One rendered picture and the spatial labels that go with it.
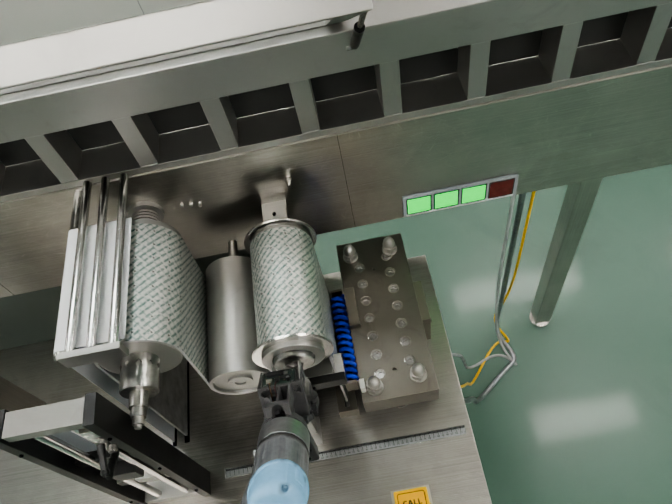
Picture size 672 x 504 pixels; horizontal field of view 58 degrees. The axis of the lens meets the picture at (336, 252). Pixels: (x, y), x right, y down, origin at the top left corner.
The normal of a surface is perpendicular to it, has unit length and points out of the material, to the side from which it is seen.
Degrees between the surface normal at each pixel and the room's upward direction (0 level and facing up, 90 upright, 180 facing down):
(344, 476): 0
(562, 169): 90
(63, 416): 0
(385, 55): 90
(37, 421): 0
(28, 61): 53
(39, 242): 90
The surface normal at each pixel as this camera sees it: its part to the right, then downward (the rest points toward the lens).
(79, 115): 0.14, 0.83
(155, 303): 0.49, -0.54
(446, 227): -0.14, -0.53
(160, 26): 0.03, 0.34
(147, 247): 0.29, -0.56
